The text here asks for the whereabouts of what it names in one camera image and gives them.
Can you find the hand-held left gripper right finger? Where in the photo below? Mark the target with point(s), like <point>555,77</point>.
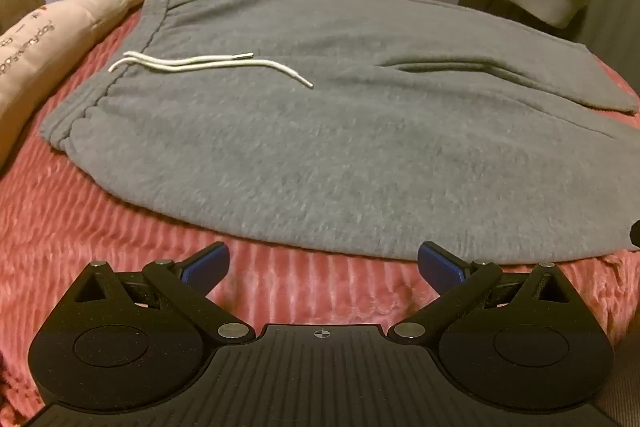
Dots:
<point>440,264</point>

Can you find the grey fleece pants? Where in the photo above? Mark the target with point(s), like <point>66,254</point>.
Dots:
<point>300,132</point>

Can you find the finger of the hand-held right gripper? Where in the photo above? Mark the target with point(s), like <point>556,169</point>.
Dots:
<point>635,234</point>

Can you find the red ribbed blanket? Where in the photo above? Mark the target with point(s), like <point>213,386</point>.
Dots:
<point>125,232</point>

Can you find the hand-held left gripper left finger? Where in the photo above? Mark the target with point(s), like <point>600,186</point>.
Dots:
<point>207,264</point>

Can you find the long pink printed pillow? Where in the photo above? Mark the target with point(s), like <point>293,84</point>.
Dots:
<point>45,47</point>

